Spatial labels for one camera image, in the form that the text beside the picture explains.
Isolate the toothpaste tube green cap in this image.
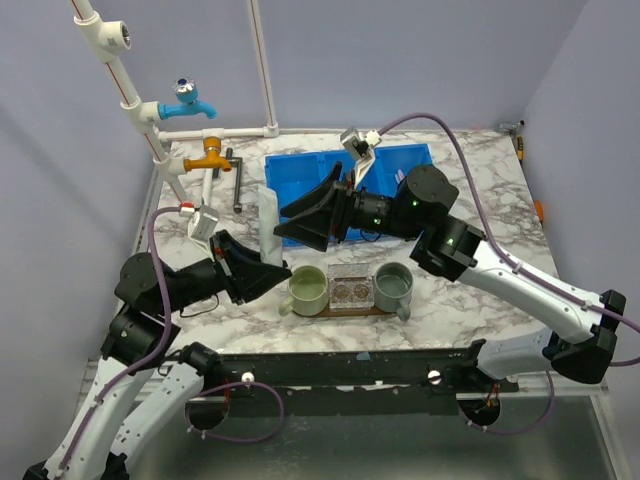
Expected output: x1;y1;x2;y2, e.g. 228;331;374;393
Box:
258;185;283;266

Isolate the yellow black tool at corner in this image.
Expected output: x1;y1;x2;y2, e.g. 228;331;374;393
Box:
499;119;526;163

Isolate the orange plastic faucet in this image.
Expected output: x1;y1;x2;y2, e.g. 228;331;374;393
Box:
183;136;232;172

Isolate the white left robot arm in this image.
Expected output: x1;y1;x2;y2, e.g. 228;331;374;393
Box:
24;230;292;479

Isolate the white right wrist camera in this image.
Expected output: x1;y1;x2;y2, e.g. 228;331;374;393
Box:
339;127;381;188

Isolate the clear plastic square holder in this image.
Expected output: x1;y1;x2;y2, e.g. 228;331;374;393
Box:
327;263;374;311

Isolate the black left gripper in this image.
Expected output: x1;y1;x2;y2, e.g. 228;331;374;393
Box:
160;228;294;315

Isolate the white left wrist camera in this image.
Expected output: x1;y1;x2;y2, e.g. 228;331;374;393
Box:
187;204;219;257

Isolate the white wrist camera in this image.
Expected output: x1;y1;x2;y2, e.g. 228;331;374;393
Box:
339;127;381;188
187;204;219;257

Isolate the grey ceramic mug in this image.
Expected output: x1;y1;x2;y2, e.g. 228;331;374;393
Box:
373;262;413;321

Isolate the black metal hex key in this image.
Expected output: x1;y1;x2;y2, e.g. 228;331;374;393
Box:
225;147;243;214

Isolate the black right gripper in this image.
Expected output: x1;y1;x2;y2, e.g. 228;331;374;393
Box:
273;163;423;253

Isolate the white PVC pipe frame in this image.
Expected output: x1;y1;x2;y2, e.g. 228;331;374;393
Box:
69;0;280;211

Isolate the blue plastic faucet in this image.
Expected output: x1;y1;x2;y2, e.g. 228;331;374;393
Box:
158;77;217;120

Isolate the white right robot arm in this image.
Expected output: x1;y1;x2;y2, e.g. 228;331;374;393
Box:
274;165;626;392

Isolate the oval wooden tray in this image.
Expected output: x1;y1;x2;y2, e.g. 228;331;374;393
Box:
306;306;389;318

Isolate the light green ceramic mug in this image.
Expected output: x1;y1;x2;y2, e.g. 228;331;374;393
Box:
278;265;329;317

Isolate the orange clamp on wall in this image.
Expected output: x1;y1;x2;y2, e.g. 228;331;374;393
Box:
534;200;545;224

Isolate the black metal base rail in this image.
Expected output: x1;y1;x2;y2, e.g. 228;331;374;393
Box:
184;344;521;419

